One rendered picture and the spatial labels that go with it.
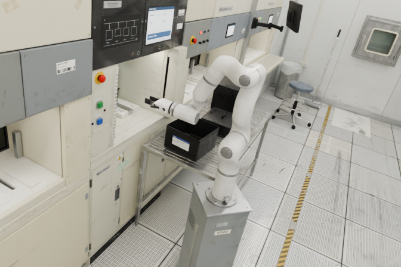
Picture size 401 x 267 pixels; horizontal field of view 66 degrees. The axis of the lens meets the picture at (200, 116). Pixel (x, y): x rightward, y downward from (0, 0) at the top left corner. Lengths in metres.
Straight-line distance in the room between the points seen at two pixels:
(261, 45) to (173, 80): 2.96
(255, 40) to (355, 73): 1.98
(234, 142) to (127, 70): 1.20
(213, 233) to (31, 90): 1.19
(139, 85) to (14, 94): 1.25
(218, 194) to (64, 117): 0.91
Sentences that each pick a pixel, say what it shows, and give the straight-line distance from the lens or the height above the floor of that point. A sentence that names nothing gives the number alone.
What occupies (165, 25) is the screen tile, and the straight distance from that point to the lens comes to 2.04.
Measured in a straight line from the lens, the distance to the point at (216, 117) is 2.53.
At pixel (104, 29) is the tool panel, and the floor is 1.59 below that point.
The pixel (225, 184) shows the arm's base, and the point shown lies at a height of 0.89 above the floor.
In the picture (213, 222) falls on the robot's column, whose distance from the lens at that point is 1.81.
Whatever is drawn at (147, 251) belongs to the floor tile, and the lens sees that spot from 2.53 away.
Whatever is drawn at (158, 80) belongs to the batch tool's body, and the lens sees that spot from 2.31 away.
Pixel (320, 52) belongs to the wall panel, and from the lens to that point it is 6.05.
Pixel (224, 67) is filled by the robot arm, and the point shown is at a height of 1.53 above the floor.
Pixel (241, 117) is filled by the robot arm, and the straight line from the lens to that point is 1.55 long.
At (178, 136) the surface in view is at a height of 0.89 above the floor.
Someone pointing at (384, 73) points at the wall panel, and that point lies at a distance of 6.10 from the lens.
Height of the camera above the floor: 1.95
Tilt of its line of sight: 26 degrees down
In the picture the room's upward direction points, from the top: 11 degrees clockwise
